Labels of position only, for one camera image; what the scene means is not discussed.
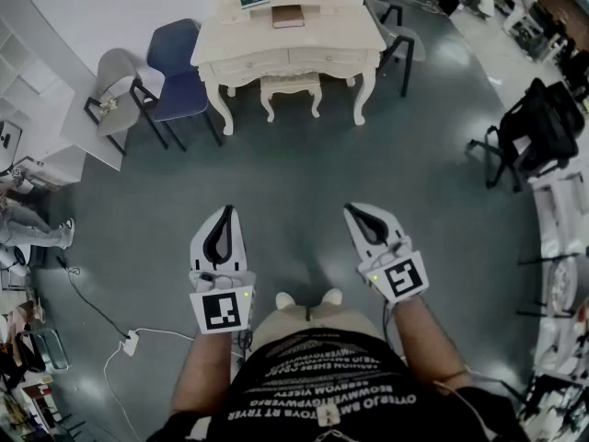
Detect cream ornate dressing table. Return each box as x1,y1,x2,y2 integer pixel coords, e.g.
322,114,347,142
191,0,387,136

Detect black cable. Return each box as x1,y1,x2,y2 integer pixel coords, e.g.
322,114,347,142
57,255,133,340

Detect beige trousers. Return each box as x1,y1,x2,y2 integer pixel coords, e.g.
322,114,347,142
250,304,392,354

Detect blue chair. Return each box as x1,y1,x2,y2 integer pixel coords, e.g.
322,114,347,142
145,18,224,152

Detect person's right forearm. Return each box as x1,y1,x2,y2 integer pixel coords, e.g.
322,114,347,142
389,295,475,389

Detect white cable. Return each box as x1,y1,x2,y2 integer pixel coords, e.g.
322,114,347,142
103,327,194,442

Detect white power strip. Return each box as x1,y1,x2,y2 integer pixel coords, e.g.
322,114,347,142
120,331,141,356

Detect black printed t-shirt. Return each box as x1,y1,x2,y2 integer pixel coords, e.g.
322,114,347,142
146,327,530,442

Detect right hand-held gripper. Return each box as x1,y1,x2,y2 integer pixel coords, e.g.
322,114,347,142
343,202,432,305

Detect cream stool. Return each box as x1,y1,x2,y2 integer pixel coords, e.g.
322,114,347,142
260,72,322,123

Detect brown book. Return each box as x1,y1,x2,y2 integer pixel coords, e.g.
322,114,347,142
271,5,306,29

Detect person's left forearm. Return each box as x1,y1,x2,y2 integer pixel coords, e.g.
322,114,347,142
170,327,253,417

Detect grey chair black frame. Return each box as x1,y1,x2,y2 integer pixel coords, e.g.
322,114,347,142
365,0,427,99
84,47,169,157

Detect black office chair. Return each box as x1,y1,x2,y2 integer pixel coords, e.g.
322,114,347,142
467,78,581,192

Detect white cubby shelf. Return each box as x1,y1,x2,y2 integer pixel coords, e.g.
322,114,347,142
0,0,125,172

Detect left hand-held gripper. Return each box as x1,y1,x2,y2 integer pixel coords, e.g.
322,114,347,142
188,204,258,336

